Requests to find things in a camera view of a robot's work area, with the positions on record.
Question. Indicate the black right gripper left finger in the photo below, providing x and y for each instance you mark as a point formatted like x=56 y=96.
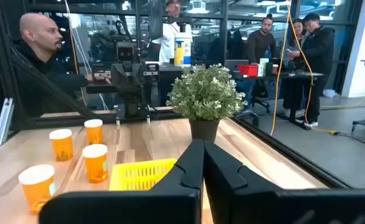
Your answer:
x=176 y=205

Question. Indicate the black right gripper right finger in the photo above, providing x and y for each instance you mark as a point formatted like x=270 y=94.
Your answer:
x=232 y=199

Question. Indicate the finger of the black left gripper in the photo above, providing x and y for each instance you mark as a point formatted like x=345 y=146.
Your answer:
x=135 y=79
x=119 y=79

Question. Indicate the yellow plastic basket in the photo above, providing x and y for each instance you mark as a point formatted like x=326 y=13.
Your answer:
x=139 y=177

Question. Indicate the orange pill bottle white cap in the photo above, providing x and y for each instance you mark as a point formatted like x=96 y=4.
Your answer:
x=36 y=189
x=95 y=166
x=93 y=133

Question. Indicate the person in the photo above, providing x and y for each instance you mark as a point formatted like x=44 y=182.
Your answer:
x=258 y=43
x=297 y=31
x=167 y=40
x=42 y=34
x=319 y=46

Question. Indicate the disinfecting wipes canister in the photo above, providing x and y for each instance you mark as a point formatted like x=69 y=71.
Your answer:
x=182 y=46

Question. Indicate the artificial plant in black pot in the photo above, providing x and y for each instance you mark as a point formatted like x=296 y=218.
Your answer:
x=205 y=93

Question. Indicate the grey laptop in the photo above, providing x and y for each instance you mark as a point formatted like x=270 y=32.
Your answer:
x=235 y=65

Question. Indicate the black office chair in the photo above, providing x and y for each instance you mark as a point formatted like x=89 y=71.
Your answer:
x=260 y=91

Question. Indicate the red plastic box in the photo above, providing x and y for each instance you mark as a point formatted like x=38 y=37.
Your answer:
x=248 y=70

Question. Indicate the white carton box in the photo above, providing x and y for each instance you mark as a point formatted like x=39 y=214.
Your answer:
x=263 y=67

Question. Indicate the green carton box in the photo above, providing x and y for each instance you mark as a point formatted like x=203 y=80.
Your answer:
x=270 y=69

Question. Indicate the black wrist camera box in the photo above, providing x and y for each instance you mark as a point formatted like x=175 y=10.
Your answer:
x=125 y=53

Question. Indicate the silver aluminium bracket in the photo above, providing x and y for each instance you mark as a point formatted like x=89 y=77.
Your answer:
x=4 y=119

